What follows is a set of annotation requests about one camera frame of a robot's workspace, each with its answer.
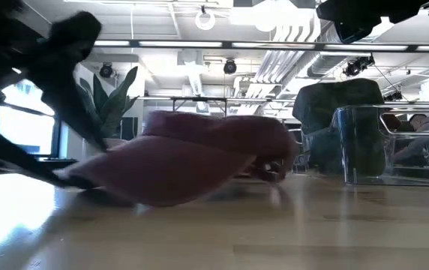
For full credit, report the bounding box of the clear plastic bin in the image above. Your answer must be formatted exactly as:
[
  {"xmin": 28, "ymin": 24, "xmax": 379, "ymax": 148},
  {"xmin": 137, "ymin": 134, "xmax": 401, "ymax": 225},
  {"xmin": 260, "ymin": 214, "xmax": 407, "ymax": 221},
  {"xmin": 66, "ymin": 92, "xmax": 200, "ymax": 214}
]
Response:
[{"xmin": 330, "ymin": 103, "xmax": 429, "ymax": 188}]

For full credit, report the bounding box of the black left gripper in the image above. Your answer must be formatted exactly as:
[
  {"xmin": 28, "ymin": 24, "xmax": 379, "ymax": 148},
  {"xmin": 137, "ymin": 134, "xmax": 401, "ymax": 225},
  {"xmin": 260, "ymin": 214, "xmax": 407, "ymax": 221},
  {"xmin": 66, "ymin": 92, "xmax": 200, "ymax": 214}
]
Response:
[{"xmin": 22, "ymin": 10, "xmax": 107, "ymax": 150}]

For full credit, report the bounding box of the black ceiling cable reel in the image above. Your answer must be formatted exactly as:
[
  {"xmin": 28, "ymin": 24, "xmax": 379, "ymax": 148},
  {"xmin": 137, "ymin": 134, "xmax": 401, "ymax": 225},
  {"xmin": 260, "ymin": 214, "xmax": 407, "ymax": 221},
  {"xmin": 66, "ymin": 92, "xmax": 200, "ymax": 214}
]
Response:
[
  {"xmin": 343, "ymin": 55, "xmax": 376, "ymax": 78},
  {"xmin": 98, "ymin": 62, "xmax": 115, "ymax": 79},
  {"xmin": 223, "ymin": 58, "xmax": 238, "ymax": 76}
]

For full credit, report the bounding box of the long ceiling light strip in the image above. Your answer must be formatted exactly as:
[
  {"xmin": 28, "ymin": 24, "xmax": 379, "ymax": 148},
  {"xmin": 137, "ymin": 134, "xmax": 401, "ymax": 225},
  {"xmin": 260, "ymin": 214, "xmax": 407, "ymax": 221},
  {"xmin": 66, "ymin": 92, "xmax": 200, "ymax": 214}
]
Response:
[{"xmin": 93, "ymin": 39, "xmax": 429, "ymax": 54}]

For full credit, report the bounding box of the white hanging ring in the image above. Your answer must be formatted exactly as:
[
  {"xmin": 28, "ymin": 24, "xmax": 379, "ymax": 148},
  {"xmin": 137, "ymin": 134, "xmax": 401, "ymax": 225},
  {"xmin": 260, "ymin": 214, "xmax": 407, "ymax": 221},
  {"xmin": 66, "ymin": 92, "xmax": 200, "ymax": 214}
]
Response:
[{"xmin": 194, "ymin": 7, "xmax": 217, "ymax": 32}]

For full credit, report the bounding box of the faded red baseball cap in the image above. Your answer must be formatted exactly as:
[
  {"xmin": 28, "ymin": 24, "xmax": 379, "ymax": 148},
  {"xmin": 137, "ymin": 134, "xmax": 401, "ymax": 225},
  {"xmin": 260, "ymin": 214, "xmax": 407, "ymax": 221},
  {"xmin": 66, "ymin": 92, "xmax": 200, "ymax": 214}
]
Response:
[{"xmin": 55, "ymin": 110, "xmax": 300, "ymax": 207}]

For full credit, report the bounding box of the green snake plant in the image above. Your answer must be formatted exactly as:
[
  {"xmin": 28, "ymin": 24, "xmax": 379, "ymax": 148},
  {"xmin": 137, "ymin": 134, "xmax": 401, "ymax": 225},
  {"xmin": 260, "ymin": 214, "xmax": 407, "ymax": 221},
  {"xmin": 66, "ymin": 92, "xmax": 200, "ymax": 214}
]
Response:
[{"xmin": 77, "ymin": 66, "xmax": 140, "ymax": 140}]

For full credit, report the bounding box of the person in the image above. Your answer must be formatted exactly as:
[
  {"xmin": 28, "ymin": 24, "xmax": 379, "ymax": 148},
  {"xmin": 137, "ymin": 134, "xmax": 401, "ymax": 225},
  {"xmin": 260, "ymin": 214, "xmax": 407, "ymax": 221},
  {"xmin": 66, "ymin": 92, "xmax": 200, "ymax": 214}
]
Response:
[{"xmin": 392, "ymin": 113, "xmax": 429, "ymax": 170}]

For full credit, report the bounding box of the dark rectangular panel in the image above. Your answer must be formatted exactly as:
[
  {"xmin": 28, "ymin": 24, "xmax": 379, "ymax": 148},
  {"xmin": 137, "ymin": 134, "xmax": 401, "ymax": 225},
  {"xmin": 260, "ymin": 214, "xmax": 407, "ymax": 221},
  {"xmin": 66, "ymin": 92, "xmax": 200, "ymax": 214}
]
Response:
[{"xmin": 120, "ymin": 116, "xmax": 140, "ymax": 141}]

